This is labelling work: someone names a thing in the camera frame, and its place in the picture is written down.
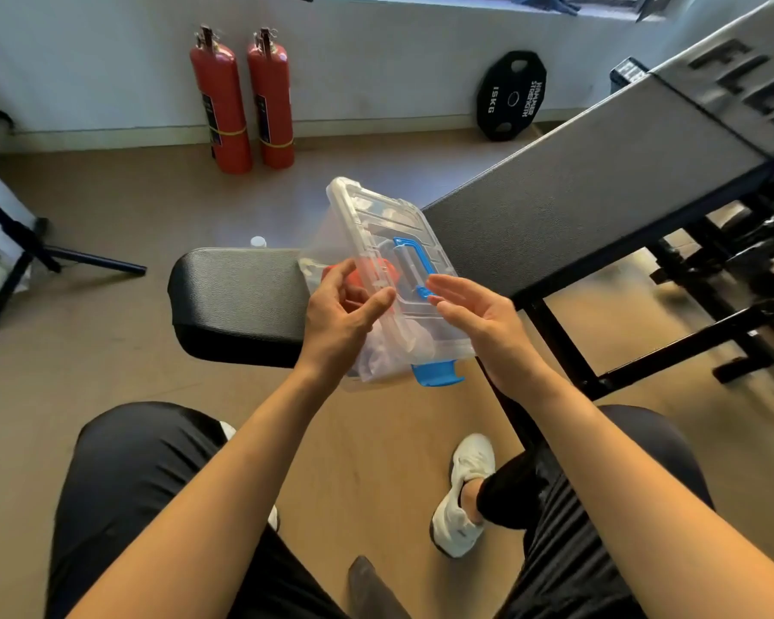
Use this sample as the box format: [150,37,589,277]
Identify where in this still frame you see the black tripod stand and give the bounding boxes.
[0,183,148,336]

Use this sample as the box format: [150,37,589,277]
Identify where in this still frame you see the person's right hand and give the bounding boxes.
[426,273,550,398]

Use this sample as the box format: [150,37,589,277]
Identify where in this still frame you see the black weight plate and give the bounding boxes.
[476,50,548,143]

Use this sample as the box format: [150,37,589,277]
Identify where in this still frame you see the red object in box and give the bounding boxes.
[320,254,404,316]

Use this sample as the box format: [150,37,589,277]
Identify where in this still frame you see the black bench back pad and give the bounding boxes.
[421,73,774,301]

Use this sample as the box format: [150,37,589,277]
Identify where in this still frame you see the white lettered towel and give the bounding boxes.
[653,0,774,157]

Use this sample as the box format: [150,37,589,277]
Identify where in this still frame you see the clear plastic box blue handle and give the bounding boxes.
[297,177,477,389]

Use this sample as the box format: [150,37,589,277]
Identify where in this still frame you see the small black box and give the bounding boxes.
[609,56,650,95]

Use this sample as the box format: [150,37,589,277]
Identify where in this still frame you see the white right shoe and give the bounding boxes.
[430,433,496,559]

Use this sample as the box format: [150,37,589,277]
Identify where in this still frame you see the blue cloth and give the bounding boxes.
[511,0,583,17]

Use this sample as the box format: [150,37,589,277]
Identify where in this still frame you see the red fire extinguisher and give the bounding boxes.
[189,24,254,175]
[246,27,295,171]

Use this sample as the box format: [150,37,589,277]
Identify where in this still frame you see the person's left forearm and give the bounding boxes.
[70,362,362,619]

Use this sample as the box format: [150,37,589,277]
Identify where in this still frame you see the black metal bench frame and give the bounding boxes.
[484,151,774,445]

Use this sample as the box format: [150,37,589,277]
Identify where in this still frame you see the grey object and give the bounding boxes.
[347,555,412,619]

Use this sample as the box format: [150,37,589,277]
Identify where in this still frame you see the person's right forearm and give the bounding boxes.
[484,375,774,619]

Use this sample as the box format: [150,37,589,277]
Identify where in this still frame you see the black trousers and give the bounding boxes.
[44,401,717,619]

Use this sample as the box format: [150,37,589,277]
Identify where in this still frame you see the white cloth in box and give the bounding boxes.
[356,331,434,384]

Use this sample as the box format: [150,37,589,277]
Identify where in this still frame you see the person's left hand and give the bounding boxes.
[295,257,397,381]

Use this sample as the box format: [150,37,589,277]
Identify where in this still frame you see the black bench seat pad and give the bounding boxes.
[167,247,312,370]

